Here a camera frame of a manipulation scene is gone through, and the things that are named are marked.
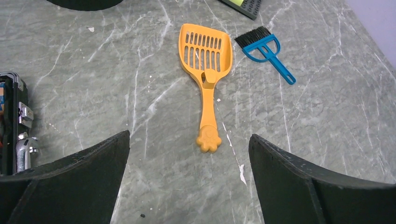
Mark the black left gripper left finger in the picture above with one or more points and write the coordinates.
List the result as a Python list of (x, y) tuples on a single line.
[(81, 188)]

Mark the black plastic bucket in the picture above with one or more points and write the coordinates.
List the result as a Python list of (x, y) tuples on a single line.
[(86, 5)]

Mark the blue hand brush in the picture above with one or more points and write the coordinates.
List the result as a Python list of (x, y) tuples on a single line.
[(260, 45)]

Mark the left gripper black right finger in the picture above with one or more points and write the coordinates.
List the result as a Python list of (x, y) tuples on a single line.
[(292, 190)]

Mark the black poker chip case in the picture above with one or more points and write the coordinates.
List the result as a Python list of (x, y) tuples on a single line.
[(17, 146)]

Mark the yellow toy brick tower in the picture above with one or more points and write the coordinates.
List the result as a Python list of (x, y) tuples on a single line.
[(248, 8)]

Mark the yellow slotted scoop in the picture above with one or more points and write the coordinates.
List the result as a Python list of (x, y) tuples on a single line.
[(206, 54)]

